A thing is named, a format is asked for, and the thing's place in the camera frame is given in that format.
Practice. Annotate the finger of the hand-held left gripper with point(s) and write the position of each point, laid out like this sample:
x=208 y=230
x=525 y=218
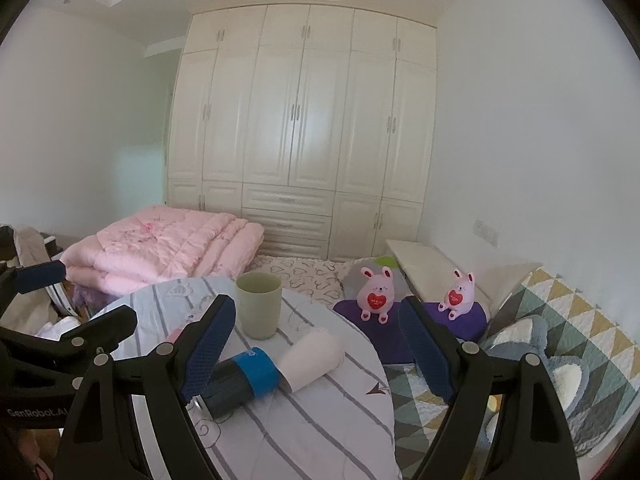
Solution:
x=100 y=329
x=42 y=276

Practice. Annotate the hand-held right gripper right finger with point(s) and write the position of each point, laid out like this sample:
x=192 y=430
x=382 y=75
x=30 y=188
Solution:
x=425 y=355

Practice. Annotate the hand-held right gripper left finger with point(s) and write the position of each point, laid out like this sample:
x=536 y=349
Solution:
x=207 y=347

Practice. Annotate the dark cup with blue band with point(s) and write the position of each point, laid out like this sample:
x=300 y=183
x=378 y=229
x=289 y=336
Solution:
x=235 y=390

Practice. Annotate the pale pink cup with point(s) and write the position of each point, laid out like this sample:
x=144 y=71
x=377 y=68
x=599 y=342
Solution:
x=315 y=357

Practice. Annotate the light green cup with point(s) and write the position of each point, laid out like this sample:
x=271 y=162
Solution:
x=258 y=307

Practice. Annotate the purple blanket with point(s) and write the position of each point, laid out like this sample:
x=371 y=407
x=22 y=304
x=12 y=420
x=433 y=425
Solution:
x=92 y=298

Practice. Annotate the small pink object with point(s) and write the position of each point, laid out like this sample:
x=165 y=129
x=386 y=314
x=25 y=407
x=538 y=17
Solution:
x=175 y=333

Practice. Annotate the purple cushion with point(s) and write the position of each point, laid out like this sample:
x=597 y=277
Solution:
x=372 y=337
x=467 y=325

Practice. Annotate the pink plush rabbit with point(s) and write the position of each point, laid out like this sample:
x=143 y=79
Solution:
x=457 y=297
x=377 y=297

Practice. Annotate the white board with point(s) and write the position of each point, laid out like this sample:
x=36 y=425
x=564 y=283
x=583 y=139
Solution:
x=430 y=265

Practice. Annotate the grey plush pillow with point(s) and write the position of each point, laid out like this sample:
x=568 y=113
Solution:
x=530 y=342

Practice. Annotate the pink folded quilt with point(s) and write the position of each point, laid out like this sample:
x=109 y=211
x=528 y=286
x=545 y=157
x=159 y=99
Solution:
x=165 y=245

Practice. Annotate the grey green pillow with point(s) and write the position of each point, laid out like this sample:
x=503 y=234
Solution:
x=352 y=274

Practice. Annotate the heart print bedsheet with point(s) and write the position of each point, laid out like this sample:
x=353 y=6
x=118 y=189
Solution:
x=305 y=275

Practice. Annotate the striped white cloth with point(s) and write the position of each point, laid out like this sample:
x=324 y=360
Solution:
x=310 y=425

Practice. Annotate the triangle pattern quilt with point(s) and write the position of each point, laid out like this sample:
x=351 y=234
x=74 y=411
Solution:
x=575 y=310

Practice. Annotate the cream wardrobe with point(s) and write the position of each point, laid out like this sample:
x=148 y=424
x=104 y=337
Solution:
x=300 y=135

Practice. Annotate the wall switch panel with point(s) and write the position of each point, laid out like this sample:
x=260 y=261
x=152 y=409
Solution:
x=485 y=232

